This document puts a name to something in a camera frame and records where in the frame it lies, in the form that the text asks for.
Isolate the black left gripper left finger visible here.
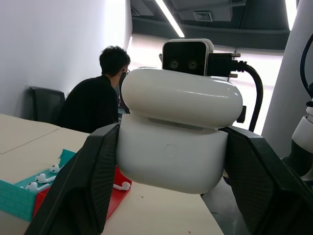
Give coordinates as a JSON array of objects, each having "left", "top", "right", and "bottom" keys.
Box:
[{"left": 24, "top": 123, "right": 121, "bottom": 235}]

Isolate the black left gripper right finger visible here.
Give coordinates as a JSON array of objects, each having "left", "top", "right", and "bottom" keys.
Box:
[{"left": 223, "top": 125, "right": 313, "bottom": 235}]

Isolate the white earbuds case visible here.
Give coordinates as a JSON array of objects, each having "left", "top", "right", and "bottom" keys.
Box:
[{"left": 116, "top": 68, "right": 244, "bottom": 195}]

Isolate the teal plastic bin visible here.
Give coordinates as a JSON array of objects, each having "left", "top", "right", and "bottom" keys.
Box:
[{"left": 0, "top": 148, "right": 77, "bottom": 222}]

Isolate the white earbud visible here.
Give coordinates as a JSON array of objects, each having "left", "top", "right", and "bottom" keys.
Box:
[
  {"left": 112, "top": 181, "right": 131, "bottom": 191},
  {"left": 48, "top": 164, "right": 65, "bottom": 174},
  {"left": 35, "top": 173, "right": 57, "bottom": 184},
  {"left": 25, "top": 182, "right": 51, "bottom": 193}
]

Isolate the red plastic tray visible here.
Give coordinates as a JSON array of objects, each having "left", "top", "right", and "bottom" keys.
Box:
[{"left": 33, "top": 166, "right": 133, "bottom": 221}]

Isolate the silver robot body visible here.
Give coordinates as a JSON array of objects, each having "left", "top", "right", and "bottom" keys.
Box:
[{"left": 262, "top": 0, "right": 313, "bottom": 159}]

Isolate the person in black top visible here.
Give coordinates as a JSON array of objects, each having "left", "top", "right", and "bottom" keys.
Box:
[{"left": 57, "top": 46, "right": 132, "bottom": 134}]

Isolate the black office chair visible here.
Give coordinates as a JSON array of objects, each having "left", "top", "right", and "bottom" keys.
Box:
[{"left": 29, "top": 86, "right": 66, "bottom": 125}]

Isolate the ceiling air vent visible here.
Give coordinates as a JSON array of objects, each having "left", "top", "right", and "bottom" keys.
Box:
[{"left": 193, "top": 10, "right": 213, "bottom": 23}]

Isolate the ceiling light strip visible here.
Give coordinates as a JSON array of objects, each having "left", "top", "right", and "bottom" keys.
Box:
[
  {"left": 155, "top": 0, "right": 185, "bottom": 38},
  {"left": 284, "top": 0, "right": 298, "bottom": 32}
]

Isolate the blue cable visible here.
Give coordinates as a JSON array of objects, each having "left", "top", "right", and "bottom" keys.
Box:
[{"left": 300, "top": 31, "right": 313, "bottom": 99}]

